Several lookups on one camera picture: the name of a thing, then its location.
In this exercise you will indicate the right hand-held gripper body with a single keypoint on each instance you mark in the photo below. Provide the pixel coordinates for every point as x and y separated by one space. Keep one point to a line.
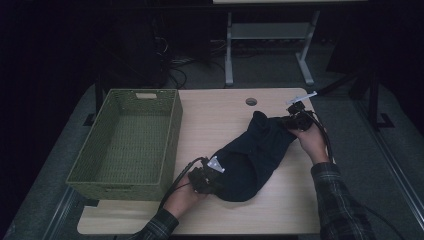
298 118

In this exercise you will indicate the green woven basket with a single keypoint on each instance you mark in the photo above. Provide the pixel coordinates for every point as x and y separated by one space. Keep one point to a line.
128 140

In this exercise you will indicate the person's left hand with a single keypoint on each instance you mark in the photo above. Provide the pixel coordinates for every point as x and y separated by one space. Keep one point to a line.
183 200

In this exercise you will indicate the dark round table grommet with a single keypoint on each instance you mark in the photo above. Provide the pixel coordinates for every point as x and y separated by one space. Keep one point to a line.
251 101

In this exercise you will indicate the white metal frame table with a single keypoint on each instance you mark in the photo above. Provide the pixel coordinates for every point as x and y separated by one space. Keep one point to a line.
266 30

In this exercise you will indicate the person's right hand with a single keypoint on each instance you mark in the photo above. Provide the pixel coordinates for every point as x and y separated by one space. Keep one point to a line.
311 143

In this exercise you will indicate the dark navy fishbone-print shirt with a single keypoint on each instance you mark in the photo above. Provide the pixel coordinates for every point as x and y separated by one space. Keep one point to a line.
253 156

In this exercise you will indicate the grey floor rail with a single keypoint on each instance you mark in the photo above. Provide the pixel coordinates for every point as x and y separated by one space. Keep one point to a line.
58 213
393 160

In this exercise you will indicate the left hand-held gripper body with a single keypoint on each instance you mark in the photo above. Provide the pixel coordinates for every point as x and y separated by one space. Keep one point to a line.
203 178

